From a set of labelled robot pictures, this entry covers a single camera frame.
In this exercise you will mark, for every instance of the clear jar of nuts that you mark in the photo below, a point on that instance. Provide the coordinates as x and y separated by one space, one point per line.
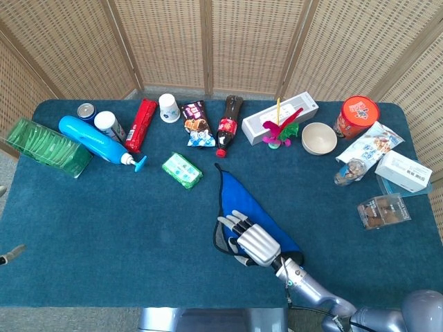
351 171

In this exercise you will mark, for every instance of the green wet wipes pack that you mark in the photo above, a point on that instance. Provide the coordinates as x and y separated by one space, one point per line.
181 169

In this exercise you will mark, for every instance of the beige bowl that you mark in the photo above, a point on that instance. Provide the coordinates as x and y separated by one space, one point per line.
318 138

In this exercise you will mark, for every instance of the blue detergent pump bottle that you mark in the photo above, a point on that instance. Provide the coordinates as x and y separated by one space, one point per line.
90 138

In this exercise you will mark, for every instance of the small white box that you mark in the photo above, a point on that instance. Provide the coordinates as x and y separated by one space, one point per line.
401 169

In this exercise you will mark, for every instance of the long white cardboard box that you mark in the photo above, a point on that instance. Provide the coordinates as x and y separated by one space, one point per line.
256 128

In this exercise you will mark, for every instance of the white and green canister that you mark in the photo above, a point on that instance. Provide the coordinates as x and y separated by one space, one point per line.
105 122

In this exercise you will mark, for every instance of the colourful feather shuttlecock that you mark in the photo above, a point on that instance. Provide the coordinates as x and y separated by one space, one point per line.
275 129

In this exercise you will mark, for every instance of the red biscuit package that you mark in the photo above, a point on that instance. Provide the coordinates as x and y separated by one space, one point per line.
140 124

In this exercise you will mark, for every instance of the clear box of green packets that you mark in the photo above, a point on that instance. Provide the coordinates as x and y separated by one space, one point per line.
48 148

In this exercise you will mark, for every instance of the cola bottle with red cap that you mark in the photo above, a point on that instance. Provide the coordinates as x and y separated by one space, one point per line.
228 124

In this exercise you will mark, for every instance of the clear box of brown snacks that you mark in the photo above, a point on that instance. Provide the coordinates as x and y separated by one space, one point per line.
380 211

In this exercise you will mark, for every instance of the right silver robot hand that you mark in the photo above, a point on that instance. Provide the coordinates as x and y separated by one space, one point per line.
257 242

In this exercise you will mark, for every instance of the grey and blue cloth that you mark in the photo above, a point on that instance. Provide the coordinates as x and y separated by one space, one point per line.
239 193

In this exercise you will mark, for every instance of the clear blue plastic tray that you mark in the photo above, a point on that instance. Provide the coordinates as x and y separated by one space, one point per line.
387 188

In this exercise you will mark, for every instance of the rattan folding screen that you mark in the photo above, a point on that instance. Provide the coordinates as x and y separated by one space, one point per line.
173 41

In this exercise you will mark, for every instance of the white and blue snack bag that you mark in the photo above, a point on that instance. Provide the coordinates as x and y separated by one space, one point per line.
373 141

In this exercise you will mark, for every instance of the orange round tub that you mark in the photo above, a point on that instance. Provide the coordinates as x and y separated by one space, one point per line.
358 110

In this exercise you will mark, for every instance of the white floral paper cup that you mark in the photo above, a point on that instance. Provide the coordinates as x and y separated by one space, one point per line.
169 107

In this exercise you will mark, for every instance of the blue tablecloth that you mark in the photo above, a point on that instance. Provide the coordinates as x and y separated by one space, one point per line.
104 224

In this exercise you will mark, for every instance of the dark purple snack bag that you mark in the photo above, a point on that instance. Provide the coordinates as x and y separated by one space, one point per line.
195 117

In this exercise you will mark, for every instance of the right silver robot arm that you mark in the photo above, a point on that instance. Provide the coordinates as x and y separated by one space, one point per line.
311 287

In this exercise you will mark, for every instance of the grey robot torso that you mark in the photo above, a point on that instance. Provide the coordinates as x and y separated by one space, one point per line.
207 321

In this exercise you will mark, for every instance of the blue soda can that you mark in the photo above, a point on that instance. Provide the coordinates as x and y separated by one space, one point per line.
86 110

